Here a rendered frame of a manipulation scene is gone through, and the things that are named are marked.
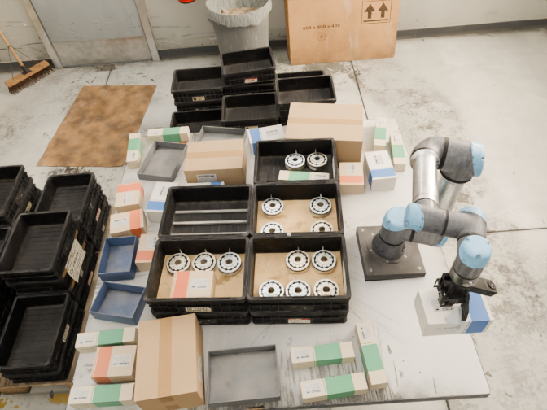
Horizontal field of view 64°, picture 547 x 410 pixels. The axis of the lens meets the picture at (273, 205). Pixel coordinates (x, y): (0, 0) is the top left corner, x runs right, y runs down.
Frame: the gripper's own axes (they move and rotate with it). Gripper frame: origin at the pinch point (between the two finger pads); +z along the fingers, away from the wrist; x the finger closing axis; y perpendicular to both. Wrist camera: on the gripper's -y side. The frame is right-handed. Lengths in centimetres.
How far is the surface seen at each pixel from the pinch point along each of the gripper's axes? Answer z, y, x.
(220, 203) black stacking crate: 28, 81, -75
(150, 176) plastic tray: 37, 122, -106
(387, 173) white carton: 33, -2, -91
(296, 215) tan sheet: 28, 46, -64
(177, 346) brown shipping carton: 25, 95, -4
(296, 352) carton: 35, 51, -3
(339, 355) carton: 35.2, 34.7, -0.4
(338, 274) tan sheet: 28, 31, -32
